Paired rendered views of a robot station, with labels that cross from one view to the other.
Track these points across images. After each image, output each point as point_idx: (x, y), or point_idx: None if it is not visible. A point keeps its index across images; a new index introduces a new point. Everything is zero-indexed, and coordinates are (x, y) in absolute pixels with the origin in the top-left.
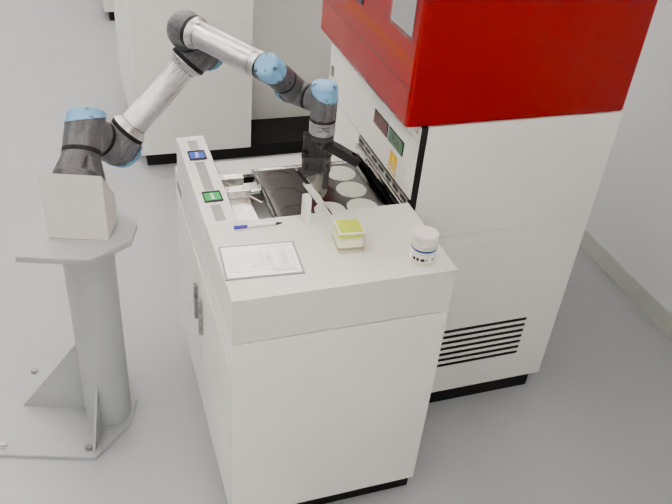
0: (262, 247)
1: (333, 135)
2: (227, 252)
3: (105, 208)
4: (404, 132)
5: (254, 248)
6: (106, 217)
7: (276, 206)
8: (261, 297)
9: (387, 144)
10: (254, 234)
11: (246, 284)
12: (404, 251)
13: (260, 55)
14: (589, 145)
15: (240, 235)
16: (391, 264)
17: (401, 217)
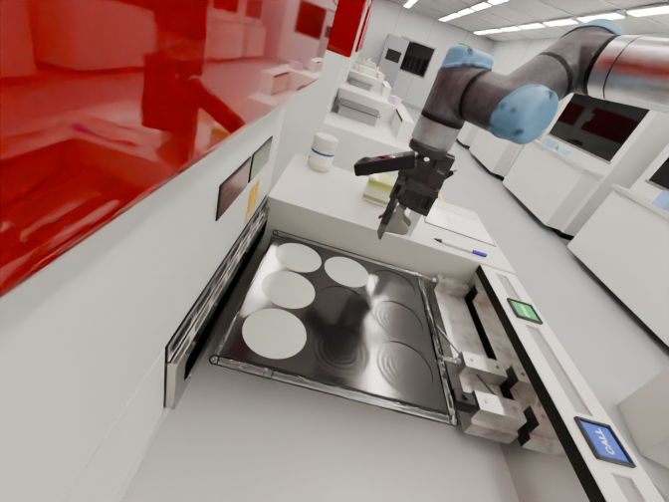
0: (454, 229)
1: (412, 137)
2: (486, 238)
3: (658, 375)
4: (273, 119)
5: (462, 231)
6: (645, 383)
7: (419, 307)
8: (454, 205)
9: (245, 194)
10: (462, 243)
11: (466, 215)
12: (326, 175)
13: (622, 33)
14: None
15: (476, 248)
16: (345, 176)
17: (296, 190)
